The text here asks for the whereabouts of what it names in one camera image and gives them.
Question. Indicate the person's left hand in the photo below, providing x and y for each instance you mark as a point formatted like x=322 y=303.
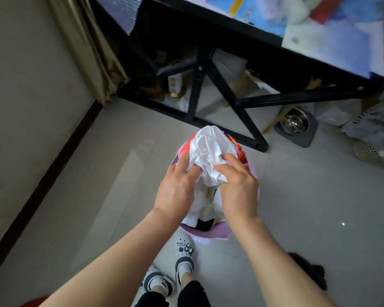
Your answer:
x=176 y=191

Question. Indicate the person's right hand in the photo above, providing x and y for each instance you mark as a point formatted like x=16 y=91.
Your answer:
x=240 y=195

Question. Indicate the pink plastic laundry tub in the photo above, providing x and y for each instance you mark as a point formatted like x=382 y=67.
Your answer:
x=211 y=234

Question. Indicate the white shirt red trim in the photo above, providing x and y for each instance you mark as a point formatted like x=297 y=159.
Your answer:
x=211 y=143

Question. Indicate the red quilted jacket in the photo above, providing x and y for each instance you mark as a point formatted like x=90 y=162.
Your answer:
x=35 y=303

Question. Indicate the person's left forearm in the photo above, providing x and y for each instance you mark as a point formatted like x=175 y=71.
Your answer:
x=121 y=262

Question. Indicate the person's right forearm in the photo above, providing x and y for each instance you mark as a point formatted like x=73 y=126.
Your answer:
x=275 y=268

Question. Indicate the person's right leg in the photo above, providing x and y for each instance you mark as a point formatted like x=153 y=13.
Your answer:
x=187 y=279

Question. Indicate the person's leg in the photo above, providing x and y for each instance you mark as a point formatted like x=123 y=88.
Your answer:
x=187 y=279
x=163 y=291

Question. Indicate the person's left leg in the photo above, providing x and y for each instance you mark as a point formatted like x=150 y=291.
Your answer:
x=163 y=291

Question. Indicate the white right clog shoe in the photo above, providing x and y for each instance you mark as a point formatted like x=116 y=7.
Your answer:
x=183 y=249

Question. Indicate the white clog shoe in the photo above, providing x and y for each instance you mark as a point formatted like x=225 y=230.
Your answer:
x=183 y=249
x=155 y=274

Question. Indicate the wooden stool leg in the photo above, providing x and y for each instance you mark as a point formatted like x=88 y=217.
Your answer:
x=272 y=126

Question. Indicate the white right sock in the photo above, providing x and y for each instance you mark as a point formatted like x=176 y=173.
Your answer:
x=185 y=270

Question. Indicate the white sock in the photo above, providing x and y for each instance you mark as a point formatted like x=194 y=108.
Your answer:
x=185 y=270
x=160 y=284

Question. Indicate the white left clog shoe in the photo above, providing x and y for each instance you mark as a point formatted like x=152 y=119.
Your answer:
x=155 y=274

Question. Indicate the steel pet bowl on mat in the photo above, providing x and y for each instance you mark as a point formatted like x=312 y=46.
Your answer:
x=310 y=137

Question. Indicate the white left sock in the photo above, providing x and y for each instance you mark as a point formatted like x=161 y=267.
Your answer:
x=160 y=284

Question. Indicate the black fluffy object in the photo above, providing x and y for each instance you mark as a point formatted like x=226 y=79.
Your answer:
x=310 y=271

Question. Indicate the black shorts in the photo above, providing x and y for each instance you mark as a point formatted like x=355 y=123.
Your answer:
x=192 y=295

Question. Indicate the white bottle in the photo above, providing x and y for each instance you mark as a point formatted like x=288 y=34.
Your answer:
x=176 y=86

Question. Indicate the cream perforated basket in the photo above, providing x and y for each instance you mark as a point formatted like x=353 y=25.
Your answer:
x=366 y=150

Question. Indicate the dark brown baseboard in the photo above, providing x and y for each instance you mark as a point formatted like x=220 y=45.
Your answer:
x=35 y=195

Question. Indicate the printed plastic bag pile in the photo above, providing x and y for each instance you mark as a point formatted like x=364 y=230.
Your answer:
x=374 y=121

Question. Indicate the black metal table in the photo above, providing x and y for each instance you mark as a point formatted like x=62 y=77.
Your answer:
x=211 y=31

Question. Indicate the beige curtain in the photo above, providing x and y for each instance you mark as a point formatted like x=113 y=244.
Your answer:
x=83 y=44

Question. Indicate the blue white table cover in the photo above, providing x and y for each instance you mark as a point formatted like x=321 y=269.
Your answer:
x=339 y=47

